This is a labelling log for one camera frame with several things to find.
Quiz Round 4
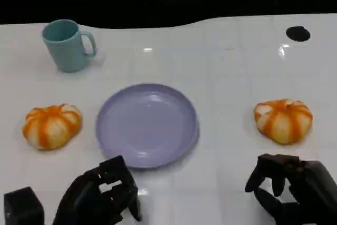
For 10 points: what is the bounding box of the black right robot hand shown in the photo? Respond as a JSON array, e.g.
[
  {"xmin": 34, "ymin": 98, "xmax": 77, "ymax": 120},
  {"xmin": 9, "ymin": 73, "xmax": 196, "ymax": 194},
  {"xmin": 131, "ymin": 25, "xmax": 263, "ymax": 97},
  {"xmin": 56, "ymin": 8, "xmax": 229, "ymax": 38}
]
[{"xmin": 244, "ymin": 153, "xmax": 337, "ymax": 225}]

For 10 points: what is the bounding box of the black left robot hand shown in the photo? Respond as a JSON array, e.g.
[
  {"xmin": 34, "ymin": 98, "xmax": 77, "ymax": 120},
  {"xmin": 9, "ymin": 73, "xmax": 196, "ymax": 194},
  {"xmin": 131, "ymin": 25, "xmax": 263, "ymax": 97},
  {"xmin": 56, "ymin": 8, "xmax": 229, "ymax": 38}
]
[{"xmin": 52, "ymin": 155, "xmax": 143, "ymax": 225}]

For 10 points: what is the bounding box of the orange and white toy bread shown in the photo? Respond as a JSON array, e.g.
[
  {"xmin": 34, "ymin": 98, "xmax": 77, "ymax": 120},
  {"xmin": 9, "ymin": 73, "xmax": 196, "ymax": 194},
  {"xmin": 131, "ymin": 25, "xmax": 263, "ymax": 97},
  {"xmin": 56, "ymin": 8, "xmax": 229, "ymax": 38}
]
[
  {"xmin": 22, "ymin": 103, "xmax": 83, "ymax": 150},
  {"xmin": 253, "ymin": 99, "xmax": 314, "ymax": 145}
]

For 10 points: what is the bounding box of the lilac plate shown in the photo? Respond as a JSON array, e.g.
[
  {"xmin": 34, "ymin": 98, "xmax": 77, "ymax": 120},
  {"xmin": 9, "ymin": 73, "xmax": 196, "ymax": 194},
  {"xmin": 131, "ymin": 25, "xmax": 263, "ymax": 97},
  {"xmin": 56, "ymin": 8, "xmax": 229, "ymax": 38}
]
[{"xmin": 95, "ymin": 83, "xmax": 200, "ymax": 171}]

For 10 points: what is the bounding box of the pale green mug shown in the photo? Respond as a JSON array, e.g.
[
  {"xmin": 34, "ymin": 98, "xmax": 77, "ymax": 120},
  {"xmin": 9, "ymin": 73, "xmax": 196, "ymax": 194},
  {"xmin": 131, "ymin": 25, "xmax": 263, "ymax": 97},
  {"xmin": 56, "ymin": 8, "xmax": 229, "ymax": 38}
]
[{"xmin": 41, "ymin": 19, "xmax": 97, "ymax": 73}]

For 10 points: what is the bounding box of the black round table grommet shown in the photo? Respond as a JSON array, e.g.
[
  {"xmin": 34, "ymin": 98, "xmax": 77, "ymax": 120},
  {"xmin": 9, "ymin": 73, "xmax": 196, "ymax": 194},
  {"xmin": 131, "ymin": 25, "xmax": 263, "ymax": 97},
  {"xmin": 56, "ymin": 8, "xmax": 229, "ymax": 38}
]
[{"xmin": 285, "ymin": 25, "xmax": 311, "ymax": 42}]

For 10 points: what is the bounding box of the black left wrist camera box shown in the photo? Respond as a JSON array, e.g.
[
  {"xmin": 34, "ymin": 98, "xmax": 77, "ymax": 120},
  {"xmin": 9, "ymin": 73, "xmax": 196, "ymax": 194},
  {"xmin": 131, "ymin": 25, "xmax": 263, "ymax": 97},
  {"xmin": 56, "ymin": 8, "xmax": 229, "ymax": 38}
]
[{"xmin": 3, "ymin": 186, "xmax": 45, "ymax": 225}]

